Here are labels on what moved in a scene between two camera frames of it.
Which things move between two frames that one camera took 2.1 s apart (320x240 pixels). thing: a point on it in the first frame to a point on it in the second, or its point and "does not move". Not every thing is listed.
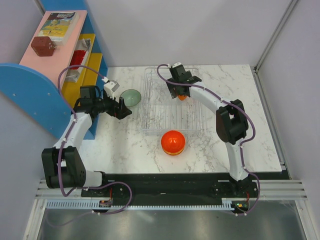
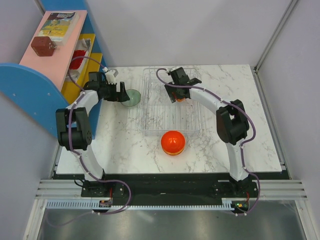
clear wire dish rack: [160, 112] does not move
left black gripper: [117, 110] to [118, 97]
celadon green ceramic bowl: [131, 97] does not move
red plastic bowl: [173, 141] does not move
